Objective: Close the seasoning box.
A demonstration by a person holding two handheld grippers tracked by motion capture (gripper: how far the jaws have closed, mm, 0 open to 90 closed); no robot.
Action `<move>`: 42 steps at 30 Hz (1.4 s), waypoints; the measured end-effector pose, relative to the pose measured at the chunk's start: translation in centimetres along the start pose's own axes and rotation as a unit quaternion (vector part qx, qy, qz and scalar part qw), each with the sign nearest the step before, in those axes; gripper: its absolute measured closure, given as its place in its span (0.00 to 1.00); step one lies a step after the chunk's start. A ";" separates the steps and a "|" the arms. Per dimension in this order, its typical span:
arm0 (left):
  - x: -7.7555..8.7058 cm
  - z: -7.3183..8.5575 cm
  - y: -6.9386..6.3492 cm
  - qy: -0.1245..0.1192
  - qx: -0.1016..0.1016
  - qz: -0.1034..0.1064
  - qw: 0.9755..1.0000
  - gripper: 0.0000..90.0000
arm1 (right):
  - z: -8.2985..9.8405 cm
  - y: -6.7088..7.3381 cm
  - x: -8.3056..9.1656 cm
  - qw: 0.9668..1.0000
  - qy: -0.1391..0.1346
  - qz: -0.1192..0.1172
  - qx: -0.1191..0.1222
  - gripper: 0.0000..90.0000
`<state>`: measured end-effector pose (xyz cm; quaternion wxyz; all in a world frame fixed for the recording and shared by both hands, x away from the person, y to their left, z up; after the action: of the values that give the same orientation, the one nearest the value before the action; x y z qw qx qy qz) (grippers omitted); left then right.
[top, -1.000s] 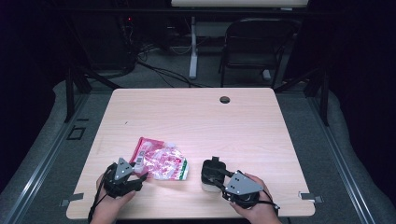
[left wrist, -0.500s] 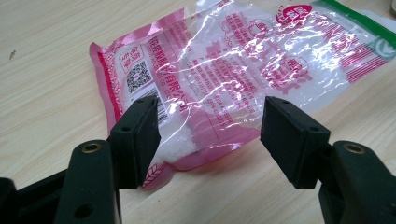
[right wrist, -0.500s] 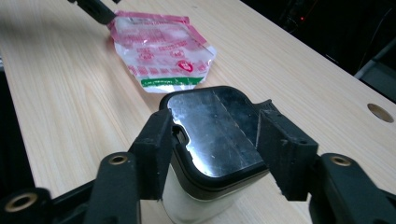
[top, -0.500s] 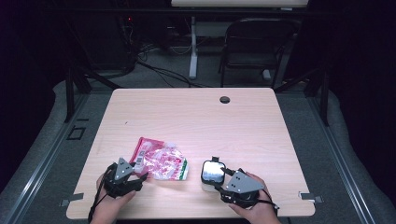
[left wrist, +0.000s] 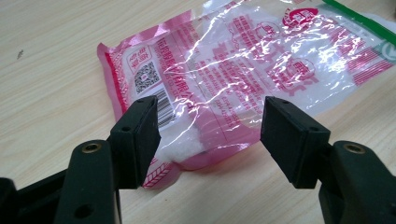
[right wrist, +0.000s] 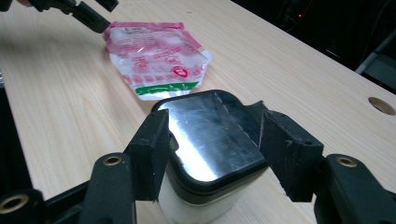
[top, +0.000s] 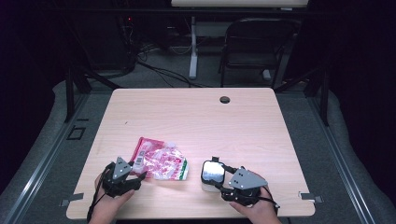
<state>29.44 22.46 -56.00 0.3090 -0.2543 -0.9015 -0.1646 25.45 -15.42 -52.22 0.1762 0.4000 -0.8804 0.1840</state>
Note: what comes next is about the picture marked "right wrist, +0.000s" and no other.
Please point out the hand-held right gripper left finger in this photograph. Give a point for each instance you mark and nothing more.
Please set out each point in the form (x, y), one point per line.
(149, 155)

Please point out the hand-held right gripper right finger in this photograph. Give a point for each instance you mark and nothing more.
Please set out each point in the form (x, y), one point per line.
(292, 155)

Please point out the glass jar with black lid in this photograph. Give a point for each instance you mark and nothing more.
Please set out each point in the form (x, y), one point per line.
(211, 133)

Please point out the pink printed plastic bag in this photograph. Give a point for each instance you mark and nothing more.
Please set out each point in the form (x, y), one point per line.
(155, 53)

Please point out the white desk leg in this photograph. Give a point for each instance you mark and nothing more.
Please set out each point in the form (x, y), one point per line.
(379, 62)

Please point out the dark equipment with red light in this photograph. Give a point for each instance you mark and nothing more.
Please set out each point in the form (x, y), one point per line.
(299, 15)

